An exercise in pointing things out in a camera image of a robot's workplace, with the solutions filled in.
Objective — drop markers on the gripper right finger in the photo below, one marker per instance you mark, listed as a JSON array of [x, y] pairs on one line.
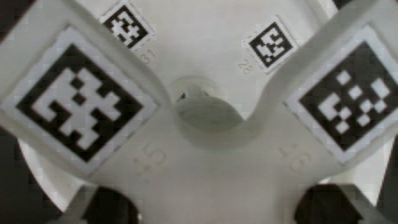
[[335, 205]]

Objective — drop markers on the white table base part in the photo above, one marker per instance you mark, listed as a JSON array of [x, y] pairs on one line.
[[78, 91]]

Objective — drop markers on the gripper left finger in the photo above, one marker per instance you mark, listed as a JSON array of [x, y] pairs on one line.
[[99, 207]]

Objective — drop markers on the white round table top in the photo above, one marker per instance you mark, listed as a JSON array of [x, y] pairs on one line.
[[307, 70]]

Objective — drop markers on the white cylindrical table leg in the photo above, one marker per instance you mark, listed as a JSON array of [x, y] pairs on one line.
[[204, 110]]

